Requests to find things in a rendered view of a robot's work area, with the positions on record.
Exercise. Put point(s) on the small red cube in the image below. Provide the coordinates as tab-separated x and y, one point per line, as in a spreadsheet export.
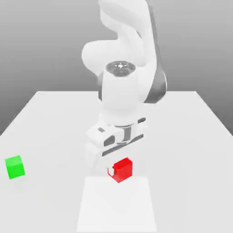
123	170

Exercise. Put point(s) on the small green cube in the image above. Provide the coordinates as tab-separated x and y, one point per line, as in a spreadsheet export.
15	167

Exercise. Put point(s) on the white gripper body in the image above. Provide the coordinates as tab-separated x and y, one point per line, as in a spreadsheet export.
116	152

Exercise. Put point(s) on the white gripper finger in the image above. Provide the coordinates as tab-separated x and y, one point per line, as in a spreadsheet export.
111	171

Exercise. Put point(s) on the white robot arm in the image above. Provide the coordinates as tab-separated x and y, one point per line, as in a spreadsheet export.
119	94

